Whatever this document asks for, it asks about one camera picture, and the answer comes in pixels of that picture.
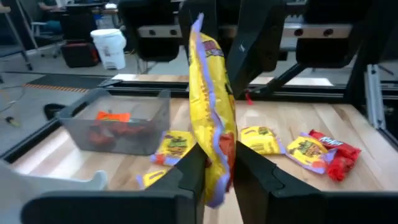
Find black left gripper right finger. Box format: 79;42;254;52
233;140;398;224

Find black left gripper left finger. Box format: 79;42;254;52
20;142;208;224

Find red KitKat wrapper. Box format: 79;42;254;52
307;129;363;182

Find orange Reese's wrapper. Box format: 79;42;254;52
95;111;132;123

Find dark translucent grey bin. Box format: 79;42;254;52
58;87;172;156

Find black mat with striped edge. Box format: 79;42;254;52
22;73;109;94

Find white plastic bucket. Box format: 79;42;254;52
90;28;127;71

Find black equipment case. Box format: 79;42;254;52
60;42;101;69

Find person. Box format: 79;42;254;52
37;0;68;35

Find light grey handled bin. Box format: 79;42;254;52
0;157;109;224

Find black frame clamp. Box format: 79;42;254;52
43;103;67;121

